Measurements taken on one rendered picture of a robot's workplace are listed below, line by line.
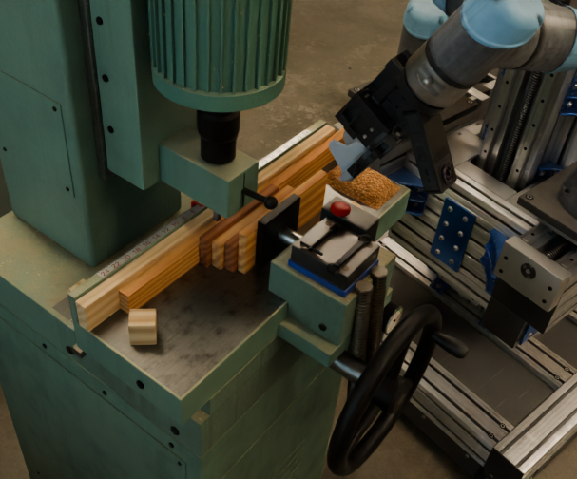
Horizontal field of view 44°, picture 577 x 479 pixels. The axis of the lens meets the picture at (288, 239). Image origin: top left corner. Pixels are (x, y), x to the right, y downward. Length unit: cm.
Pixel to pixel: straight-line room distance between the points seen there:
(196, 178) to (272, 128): 202
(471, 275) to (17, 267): 101
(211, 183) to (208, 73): 21
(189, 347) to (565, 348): 133
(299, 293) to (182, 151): 27
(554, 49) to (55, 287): 84
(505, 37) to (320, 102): 251
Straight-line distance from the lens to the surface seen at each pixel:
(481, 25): 79
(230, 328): 104
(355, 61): 364
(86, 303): 101
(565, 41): 89
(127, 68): 100
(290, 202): 110
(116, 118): 107
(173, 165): 108
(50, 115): 112
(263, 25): 88
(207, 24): 85
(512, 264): 149
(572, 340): 216
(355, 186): 127
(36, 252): 132
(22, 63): 112
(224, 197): 103
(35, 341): 134
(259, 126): 307
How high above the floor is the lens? 169
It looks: 42 degrees down
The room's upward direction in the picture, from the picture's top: 6 degrees clockwise
